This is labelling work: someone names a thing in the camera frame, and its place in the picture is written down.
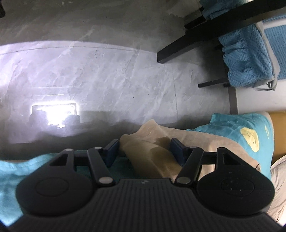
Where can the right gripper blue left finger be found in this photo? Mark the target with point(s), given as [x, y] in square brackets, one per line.
[100, 159]

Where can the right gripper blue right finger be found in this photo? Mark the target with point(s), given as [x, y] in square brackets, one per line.
[189, 158]

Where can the tan brown garment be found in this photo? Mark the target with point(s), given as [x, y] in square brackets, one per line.
[148, 149]

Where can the teal smiley bed sheet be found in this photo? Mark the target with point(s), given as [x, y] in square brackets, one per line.
[253, 131]

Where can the tan bed headboard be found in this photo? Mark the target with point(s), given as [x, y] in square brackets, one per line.
[279, 128]

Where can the grey pillow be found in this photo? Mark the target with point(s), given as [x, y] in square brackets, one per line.
[277, 207]

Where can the blue covered chair near bed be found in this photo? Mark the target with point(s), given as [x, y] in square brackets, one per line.
[254, 55]

